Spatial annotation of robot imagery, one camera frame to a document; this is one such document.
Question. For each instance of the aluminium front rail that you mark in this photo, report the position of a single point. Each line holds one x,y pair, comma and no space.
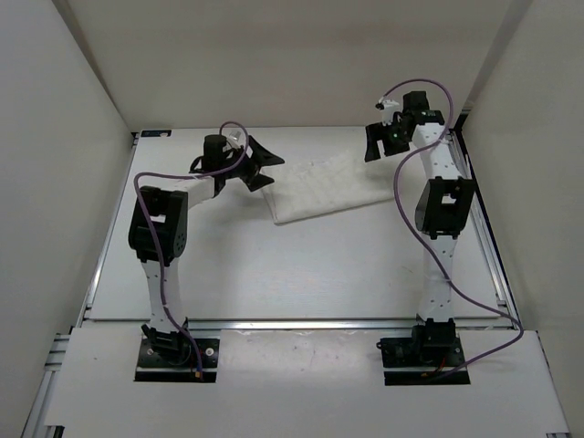
300,324

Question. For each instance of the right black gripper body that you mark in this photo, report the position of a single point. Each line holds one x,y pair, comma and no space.
397,141

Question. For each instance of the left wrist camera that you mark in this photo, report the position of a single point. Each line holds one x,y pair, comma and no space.
235,140

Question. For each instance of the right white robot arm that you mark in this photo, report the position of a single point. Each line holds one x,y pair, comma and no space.
442,210

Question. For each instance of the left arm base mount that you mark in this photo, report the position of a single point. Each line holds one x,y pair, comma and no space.
170,357

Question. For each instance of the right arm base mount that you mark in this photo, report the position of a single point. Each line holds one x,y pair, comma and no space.
432,355

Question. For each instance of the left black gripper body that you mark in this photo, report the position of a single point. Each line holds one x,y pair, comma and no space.
246,168

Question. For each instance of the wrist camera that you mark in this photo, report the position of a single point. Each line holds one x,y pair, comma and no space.
235,140
388,108

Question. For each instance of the white skirt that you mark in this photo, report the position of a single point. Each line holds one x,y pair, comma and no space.
312,189

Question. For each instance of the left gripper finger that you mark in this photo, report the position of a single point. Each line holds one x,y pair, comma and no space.
255,181
261,156

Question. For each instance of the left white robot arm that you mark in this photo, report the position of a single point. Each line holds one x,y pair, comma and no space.
158,227

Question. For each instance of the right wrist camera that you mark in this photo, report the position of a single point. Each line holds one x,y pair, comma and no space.
388,108

